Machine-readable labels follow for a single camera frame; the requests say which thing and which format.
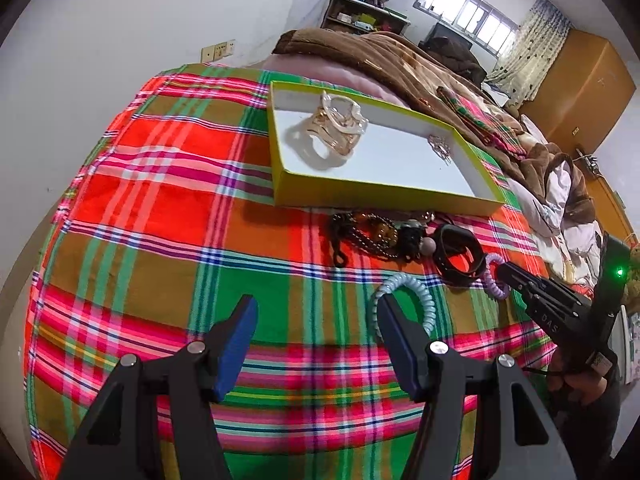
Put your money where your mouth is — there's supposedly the orange wooden wardrobe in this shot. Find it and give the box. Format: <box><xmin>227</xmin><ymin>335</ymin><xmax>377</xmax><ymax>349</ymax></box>
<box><xmin>516</xmin><ymin>27</ymin><xmax>637</xmax><ymax>157</ymax></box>

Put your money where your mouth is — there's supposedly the rhinestone hair clip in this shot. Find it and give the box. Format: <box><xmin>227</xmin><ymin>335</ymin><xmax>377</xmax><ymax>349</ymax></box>
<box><xmin>427</xmin><ymin>133</ymin><xmax>452</xmax><ymax>165</ymax></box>

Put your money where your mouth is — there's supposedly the dark clothes pile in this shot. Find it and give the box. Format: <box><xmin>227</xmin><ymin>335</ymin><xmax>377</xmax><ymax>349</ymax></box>
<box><xmin>418</xmin><ymin>23</ymin><xmax>487</xmax><ymax>87</ymax></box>

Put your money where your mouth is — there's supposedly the pearl gold hair claw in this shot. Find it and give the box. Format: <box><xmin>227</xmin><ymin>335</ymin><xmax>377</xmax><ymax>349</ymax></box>
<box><xmin>298</xmin><ymin>90</ymin><xmax>369</xmax><ymax>169</ymax></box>

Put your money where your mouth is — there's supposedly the light blue spiral hair tie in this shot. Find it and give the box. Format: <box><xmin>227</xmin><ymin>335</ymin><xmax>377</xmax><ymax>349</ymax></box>
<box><xmin>370</xmin><ymin>272</ymin><xmax>438</xmax><ymax>340</ymax></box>

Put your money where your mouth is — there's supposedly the black ball hair tie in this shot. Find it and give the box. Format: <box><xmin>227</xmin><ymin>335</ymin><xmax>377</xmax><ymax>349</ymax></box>
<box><xmin>397</xmin><ymin>219</ymin><xmax>437</xmax><ymax>264</ymax></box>

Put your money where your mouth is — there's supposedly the black wrist band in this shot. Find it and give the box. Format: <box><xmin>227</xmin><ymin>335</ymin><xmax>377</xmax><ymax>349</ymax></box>
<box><xmin>433</xmin><ymin>223</ymin><xmax>487</xmax><ymax>287</ymax></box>

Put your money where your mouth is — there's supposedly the white patterned bedding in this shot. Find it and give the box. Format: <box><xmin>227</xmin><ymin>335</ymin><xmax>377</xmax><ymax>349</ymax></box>
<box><xmin>506</xmin><ymin>162</ymin><xmax>603</xmax><ymax>288</ymax></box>

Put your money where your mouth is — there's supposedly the pink quilt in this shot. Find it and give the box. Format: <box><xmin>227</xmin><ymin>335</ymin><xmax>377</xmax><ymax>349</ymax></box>
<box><xmin>259</xmin><ymin>54</ymin><xmax>407</xmax><ymax>108</ymax></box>

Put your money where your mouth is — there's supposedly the purple spiral hair tie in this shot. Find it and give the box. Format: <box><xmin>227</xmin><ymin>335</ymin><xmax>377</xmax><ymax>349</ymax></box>
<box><xmin>480</xmin><ymin>252</ymin><xmax>512</xmax><ymax>302</ymax></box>

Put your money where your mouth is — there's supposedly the wall outlet plate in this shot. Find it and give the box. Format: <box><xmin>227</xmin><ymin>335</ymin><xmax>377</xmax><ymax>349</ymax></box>
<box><xmin>201</xmin><ymin>39</ymin><xmax>235</xmax><ymax>63</ymax></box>

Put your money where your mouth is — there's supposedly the brown fleece blanket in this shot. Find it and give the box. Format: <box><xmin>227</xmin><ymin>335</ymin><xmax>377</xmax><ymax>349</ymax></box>
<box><xmin>271</xmin><ymin>28</ymin><xmax>596</xmax><ymax>223</ymax></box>

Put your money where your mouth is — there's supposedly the brown beaded bracelet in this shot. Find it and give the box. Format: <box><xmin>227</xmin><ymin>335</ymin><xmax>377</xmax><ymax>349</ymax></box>
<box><xmin>328</xmin><ymin>211</ymin><xmax>402</xmax><ymax>268</ymax></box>

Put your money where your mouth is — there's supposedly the right hand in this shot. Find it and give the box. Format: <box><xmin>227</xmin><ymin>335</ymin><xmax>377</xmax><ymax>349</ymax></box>
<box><xmin>547</xmin><ymin>347</ymin><xmax>608</xmax><ymax>405</ymax></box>

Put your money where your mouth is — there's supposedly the orange wooden cabinet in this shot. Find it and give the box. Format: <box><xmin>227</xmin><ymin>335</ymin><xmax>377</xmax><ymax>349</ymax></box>
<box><xmin>577</xmin><ymin>159</ymin><xmax>638</xmax><ymax>247</ymax></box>

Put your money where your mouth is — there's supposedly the yellow-green shallow box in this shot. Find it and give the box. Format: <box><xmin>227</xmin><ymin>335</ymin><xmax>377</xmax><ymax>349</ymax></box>
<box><xmin>267</xmin><ymin>81</ymin><xmax>506</xmax><ymax>217</ymax></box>

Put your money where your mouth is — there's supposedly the dark wooden shelf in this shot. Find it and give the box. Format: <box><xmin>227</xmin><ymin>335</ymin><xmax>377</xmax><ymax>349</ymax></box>
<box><xmin>320</xmin><ymin>0</ymin><xmax>410</xmax><ymax>36</ymax></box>

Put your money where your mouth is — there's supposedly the plaid red green cloth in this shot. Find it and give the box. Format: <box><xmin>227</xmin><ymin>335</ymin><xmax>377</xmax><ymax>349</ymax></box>
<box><xmin>22</xmin><ymin>62</ymin><xmax>576</xmax><ymax>480</ymax></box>

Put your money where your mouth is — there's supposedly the window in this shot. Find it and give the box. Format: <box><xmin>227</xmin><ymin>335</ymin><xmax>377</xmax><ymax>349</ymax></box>
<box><xmin>413</xmin><ymin>0</ymin><xmax>518</xmax><ymax>58</ymax></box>

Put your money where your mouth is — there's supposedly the folded plaid cloth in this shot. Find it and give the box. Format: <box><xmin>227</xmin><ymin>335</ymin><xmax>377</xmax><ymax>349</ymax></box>
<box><xmin>436</xmin><ymin>87</ymin><xmax>527</xmax><ymax>159</ymax></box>

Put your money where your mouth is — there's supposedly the floral curtain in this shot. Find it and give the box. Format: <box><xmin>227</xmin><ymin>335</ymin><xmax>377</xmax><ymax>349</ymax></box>
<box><xmin>486</xmin><ymin>0</ymin><xmax>572</xmax><ymax>108</ymax></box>

